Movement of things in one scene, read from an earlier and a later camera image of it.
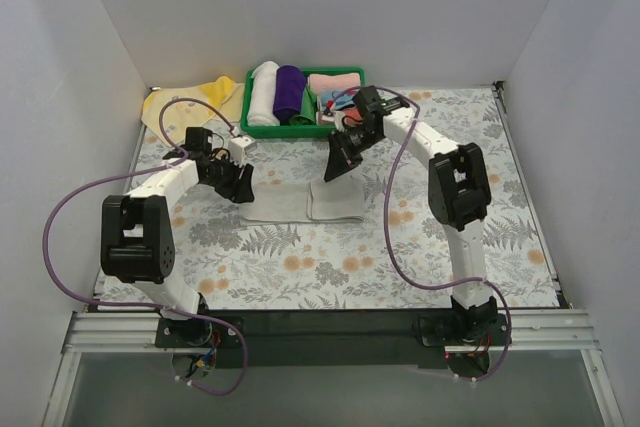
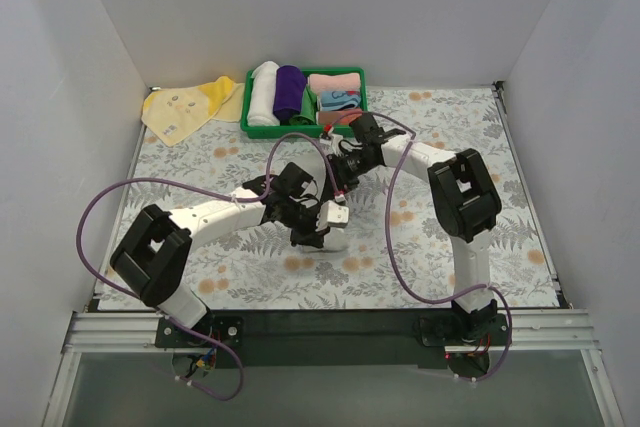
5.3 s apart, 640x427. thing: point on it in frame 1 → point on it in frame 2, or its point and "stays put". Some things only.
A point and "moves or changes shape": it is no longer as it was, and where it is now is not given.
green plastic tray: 306,131 stays put
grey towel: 339,200 moves or changes shape
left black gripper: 232,177 → 304,229
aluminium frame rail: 110,332 stays put
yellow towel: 219,92 stays put
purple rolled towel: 289,88 stays put
